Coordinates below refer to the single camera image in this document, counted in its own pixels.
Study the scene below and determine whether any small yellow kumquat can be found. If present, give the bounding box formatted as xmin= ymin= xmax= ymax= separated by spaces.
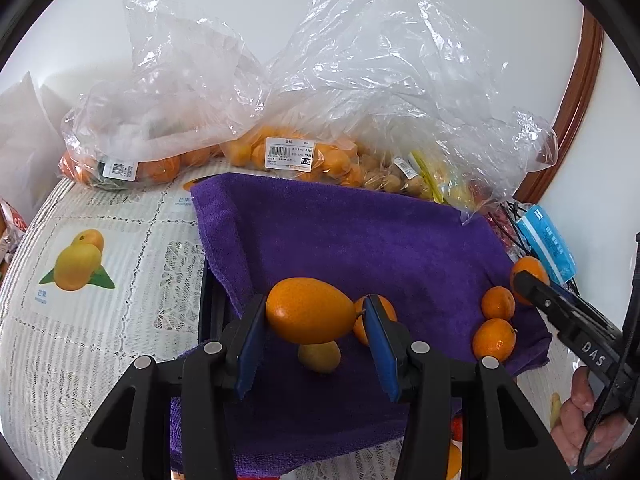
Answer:
xmin=298 ymin=341 xmax=342 ymax=374

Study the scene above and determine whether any purple towel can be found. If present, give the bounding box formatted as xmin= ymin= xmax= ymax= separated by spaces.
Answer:
xmin=169 ymin=172 xmax=551 ymax=472

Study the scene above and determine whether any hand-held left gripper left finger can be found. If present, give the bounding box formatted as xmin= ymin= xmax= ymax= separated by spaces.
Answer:
xmin=56 ymin=294 xmax=268 ymax=480

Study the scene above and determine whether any yellow plastic bag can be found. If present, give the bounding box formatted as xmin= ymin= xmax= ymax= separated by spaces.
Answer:
xmin=410 ymin=152 xmax=481 ymax=211

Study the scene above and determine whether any white plastic bag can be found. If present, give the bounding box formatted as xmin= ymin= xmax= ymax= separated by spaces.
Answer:
xmin=0 ymin=71 xmax=63 ymax=201

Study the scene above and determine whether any oval orange kumquat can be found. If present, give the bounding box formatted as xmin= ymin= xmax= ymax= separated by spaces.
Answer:
xmin=265 ymin=277 xmax=357 ymax=345

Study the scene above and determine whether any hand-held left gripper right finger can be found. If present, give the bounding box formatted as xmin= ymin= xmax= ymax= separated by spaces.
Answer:
xmin=362 ymin=294 xmax=573 ymax=480

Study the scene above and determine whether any blue tissue box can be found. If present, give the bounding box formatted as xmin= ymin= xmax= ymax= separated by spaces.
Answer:
xmin=515 ymin=204 xmax=577 ymax=283

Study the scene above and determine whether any clear bag of cherry tomatoes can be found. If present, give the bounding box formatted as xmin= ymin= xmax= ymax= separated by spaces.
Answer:
xmin=480 ymin=195 xmax=531 ymax=261

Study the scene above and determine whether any orange mandarin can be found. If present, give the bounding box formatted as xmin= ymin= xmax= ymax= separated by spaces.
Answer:
xmin=353 ymin=294 xmax=399 ymax=347
xmin=472 ymin=318 xmax=517 ymax=361
xmin=510 ymin=256 xmax=551 ymax=307
xmin=481 ymin=286 xmax=516 ymax=321

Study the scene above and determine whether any clear bag of longans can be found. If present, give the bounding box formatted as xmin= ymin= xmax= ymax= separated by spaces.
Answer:
xmin=357 ymin=152 xmax=436 ymax=201

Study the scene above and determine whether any brown wooden door frame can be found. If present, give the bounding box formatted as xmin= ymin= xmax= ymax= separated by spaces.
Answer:
xmin=520 ymin=2 xmax=606 ymax=203

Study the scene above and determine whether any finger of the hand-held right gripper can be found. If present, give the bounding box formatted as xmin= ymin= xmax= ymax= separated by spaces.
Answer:
xmin=515 ymin=270 xmax=587 ymax=337

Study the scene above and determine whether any red white snack packet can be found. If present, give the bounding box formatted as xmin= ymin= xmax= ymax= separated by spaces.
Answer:
xmin=0 ymin=199 xmax=28 ymax=261

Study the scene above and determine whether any person's right hand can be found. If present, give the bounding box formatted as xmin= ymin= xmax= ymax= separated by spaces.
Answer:
xmin=559 ymin=366 xmax=632 ymax=467

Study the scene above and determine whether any clear bag of kumquats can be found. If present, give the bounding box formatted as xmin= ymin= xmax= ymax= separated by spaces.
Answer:
xmin=220 ymin=0 xmax=558 ymax=226

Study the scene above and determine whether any clear bag of oranges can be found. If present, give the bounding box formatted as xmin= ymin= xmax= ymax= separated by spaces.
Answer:
xmin=59 ymin=0 xmax=266 ymax=191

